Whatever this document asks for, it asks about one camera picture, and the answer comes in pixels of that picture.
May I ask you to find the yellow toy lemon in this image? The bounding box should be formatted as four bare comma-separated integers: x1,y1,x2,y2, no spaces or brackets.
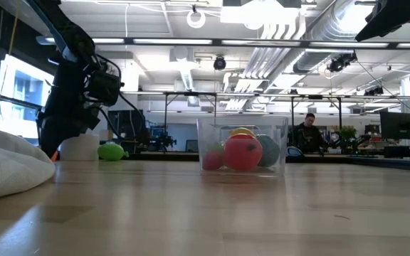
228,127,256,139

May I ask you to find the striped toy watermelon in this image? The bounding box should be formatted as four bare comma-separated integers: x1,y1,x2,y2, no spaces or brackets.
256,134,280,168

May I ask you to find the black rig camera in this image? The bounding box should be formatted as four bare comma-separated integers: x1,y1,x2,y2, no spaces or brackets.
327,51,358,74

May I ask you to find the black dome camera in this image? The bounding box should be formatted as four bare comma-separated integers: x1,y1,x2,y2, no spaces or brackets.
213,55,227,71

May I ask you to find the person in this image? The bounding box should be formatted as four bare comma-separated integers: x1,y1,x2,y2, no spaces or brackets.
292,112,325,154

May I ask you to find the silver ventilation duct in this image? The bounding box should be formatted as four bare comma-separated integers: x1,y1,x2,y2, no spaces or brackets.
292,0,373,74

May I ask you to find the snake plant in white pot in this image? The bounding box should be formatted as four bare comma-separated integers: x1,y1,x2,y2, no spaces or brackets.
59,133,101,161

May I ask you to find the large black monitor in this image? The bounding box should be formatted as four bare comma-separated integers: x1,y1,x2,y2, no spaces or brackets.
379,112,410,146

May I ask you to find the long ceiling light strip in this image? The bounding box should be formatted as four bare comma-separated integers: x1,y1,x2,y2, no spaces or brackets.
36,35,410,50

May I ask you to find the blue round object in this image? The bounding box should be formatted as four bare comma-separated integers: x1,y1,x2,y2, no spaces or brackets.
285,146,304,159

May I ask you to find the red toy strawberry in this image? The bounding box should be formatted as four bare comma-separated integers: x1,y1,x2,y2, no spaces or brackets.
201,144,224,171

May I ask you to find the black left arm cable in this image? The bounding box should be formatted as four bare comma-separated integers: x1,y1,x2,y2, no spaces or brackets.
96,53,147,142

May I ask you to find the white ceiling light panel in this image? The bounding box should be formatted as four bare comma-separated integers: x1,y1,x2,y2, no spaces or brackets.
221,0,303,26

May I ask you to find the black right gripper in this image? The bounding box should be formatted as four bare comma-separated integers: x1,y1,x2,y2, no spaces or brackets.
354,0,410,43

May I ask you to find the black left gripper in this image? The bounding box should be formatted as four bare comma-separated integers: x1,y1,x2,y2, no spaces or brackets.
36,65,101,160

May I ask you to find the red toy tomato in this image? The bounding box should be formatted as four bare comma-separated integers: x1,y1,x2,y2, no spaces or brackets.
223,134,263,171

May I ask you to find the white hanging ring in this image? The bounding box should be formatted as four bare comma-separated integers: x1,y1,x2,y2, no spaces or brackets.
186,9,206,29

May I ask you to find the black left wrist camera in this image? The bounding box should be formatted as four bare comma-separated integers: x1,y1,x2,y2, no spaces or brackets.
85,67,124,107

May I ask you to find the clear plastic container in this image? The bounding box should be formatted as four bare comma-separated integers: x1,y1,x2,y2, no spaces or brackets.
195,116,288,178

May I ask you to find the smooth light green toy fruit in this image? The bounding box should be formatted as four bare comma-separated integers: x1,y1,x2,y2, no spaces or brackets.
97,142,130,162

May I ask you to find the large window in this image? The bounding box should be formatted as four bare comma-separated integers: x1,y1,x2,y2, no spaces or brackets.
0,53,55,146

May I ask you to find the green office plant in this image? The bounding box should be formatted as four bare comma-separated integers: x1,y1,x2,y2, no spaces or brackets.
339,125,358,142

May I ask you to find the black aluminium table frame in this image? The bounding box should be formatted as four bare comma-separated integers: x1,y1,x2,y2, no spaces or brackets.
100,151,410,174

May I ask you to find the white plaid cloth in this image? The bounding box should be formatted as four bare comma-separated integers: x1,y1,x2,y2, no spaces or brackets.
0,127,56,203

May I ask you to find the black desk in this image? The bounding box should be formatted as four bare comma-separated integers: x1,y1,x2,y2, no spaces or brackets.
383,144,410,161

